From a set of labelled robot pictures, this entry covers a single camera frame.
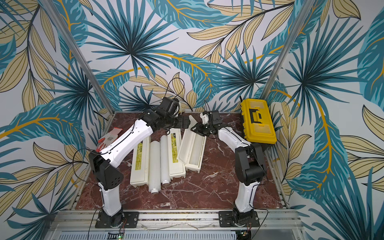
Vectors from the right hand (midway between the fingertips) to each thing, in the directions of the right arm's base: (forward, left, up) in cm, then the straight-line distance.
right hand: (192, 129), depth 92 cm
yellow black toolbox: (+3, -40, +2) cm, 41 cm away
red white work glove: (+1, +61, -13) cm, 63 cm away
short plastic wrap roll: (-23, +16, -9) cm, 29 cm away
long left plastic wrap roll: (-20, +22, -8) cm, 31 cm away
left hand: (-5, +6, +11) cm, 14 cm away
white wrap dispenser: (-24, +30, -7) cm, 39 cm away
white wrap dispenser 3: (-10, +1, -7) cm, 12 cm away
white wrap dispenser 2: (-23, +9, -6) cm, 26 cm away
